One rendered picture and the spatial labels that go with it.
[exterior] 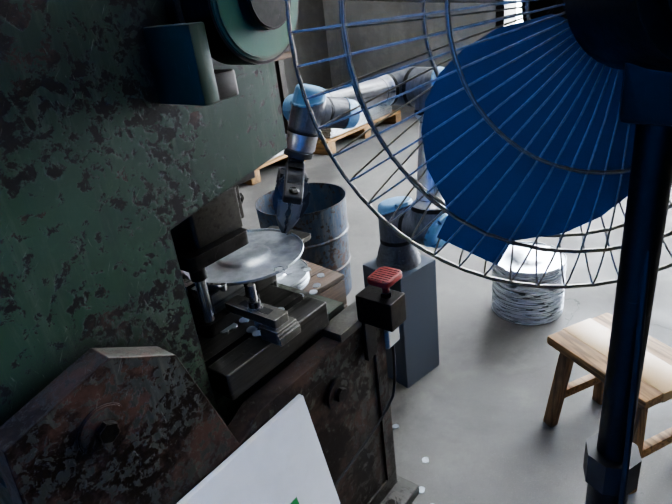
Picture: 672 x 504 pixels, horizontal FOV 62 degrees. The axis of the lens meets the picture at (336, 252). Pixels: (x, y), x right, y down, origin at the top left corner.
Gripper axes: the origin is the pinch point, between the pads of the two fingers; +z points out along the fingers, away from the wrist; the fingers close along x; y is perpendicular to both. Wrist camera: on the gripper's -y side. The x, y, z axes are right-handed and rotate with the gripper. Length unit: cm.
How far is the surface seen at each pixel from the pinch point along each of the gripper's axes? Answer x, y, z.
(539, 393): -99, 9, 50
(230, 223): 14.6, -19.5, -7.0
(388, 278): -19.5, -28.1, -2.9
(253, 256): 7.8, -11.4, 3.5
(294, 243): -1.9, -6.7, 0.8
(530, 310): -111, 48, 38
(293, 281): -14, 49, 38
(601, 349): -92, -14, 17
